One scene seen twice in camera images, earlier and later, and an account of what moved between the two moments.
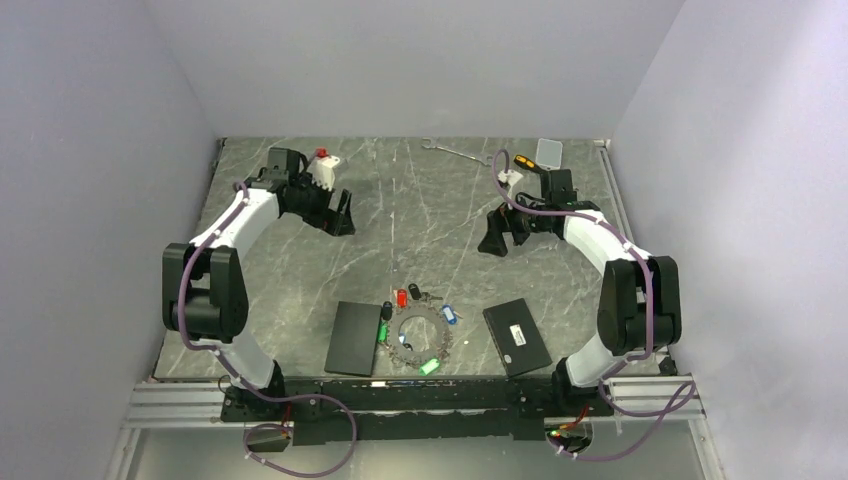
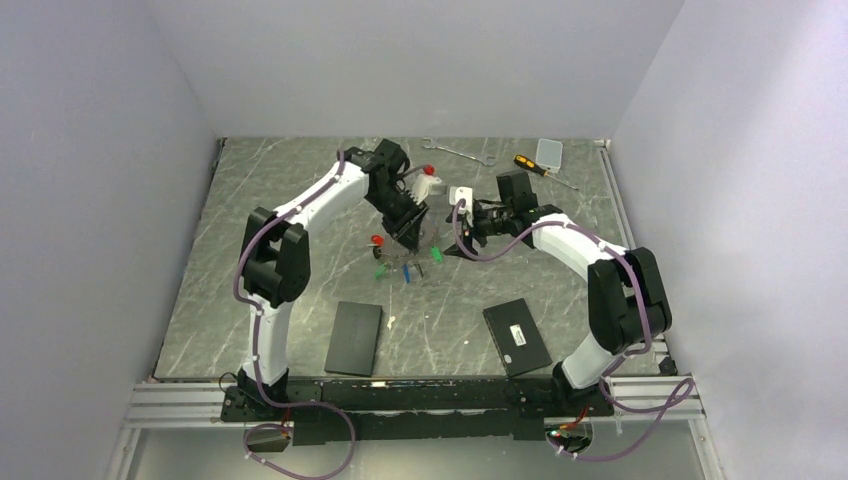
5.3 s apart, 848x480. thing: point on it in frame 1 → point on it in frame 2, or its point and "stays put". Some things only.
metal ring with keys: [409, 304] → [404, 264]
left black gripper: [343, 222] → [406, 229]
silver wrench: [433, 146] stays put
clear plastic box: [549, 154] stays put
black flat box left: [354, 338] stays put
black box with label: [517, 338] stays put
